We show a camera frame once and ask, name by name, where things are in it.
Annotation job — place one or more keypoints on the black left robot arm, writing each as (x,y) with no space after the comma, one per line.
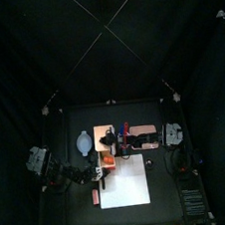
(67,172)

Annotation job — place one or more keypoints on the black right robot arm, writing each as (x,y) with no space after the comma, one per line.
(144,137)

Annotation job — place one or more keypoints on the light wooden box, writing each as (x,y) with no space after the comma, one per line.
(100,134)

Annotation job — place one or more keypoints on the red-fronted wooden drawer with knob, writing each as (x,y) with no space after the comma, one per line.
(108,166)

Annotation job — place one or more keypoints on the toy block with red dot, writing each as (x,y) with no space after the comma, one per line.
(95,196)

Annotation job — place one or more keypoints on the light blue plastic bowl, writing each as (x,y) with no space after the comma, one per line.
(84,143)

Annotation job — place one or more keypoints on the white cutting board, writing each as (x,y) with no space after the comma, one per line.
(126,186)

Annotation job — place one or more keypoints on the brown wooden cutting board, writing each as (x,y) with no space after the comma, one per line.
(146,128)

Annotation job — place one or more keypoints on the black label with white text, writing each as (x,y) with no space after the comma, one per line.
(193,202)

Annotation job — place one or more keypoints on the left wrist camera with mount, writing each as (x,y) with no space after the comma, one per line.
(98,174)

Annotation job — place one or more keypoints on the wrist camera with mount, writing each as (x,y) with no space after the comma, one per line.
(98,174)
(113,148)

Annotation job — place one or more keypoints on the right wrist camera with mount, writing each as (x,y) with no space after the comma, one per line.
(113,148)

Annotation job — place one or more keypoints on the metal frame bracket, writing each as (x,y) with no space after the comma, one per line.
(45,110)
(221,13)

